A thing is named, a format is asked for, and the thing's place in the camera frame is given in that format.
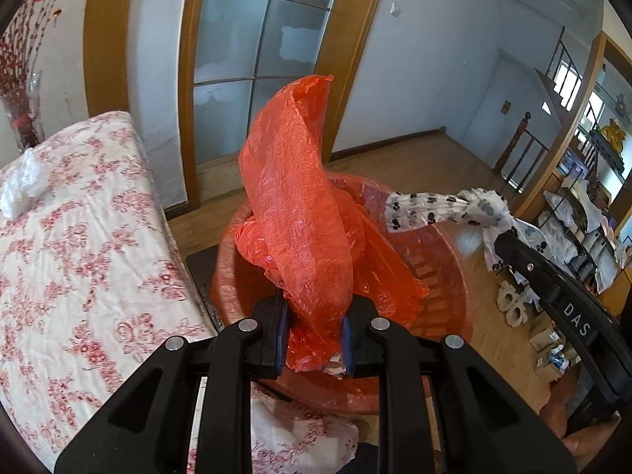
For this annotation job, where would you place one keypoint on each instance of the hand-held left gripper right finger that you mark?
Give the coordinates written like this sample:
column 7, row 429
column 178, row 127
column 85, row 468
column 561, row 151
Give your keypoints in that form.
column 347, row 348

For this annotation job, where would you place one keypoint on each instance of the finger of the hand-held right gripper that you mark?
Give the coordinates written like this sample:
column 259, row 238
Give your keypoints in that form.
column 526, row 261

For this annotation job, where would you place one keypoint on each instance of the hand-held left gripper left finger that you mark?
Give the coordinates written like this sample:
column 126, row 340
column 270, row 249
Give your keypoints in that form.
column 282, row 340

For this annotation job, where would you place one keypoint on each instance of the orange plastic basket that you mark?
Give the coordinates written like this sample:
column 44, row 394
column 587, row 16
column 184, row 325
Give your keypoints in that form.
column 434, row 276

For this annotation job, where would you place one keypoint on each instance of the white bag with black prints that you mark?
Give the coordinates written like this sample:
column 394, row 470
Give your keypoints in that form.
column 429, row 210

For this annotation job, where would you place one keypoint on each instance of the long orange plastic bag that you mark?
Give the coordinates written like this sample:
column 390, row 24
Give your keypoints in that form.
column 296, row 207

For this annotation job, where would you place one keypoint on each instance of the person's right hand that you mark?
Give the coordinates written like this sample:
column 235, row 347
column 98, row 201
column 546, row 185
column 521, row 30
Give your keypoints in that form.
column 555, row 405

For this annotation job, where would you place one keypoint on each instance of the fluffy beige slipper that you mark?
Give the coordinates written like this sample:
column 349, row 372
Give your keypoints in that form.
column 518, row 312
column 504, row 297

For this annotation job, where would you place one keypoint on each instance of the cardboard box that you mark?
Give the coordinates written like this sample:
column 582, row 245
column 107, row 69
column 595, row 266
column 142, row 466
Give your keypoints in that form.
column 545, row 335

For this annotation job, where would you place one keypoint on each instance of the cluttered metal shelf rack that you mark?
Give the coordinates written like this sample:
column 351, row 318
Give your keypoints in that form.
column 587, row 207

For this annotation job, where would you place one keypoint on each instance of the wooden stair railing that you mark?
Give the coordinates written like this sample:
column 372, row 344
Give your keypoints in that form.
column 521, row 143

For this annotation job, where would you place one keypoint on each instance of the golden ornament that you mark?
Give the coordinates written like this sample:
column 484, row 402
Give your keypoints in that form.
column 614, row 134

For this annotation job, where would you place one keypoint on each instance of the clear plastic bag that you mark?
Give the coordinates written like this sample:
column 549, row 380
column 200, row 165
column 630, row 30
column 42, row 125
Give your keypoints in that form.
column 22, row 182

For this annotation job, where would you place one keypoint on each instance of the wooden framed glass door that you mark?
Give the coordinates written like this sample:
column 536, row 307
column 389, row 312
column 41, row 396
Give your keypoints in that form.
column 232, row 34

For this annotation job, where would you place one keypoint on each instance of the glass vase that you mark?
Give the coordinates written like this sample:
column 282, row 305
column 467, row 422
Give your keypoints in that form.
column 29, row 123

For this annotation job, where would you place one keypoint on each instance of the red decorative branches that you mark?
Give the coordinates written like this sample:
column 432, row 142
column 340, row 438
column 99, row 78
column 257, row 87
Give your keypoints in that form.
column 29, row 34

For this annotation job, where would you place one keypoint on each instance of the white light switch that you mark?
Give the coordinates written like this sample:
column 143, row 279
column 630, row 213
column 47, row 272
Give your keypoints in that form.
column 395, row 9

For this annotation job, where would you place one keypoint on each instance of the wooden wall trim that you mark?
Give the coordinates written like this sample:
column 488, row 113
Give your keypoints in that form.
column 106, row 34

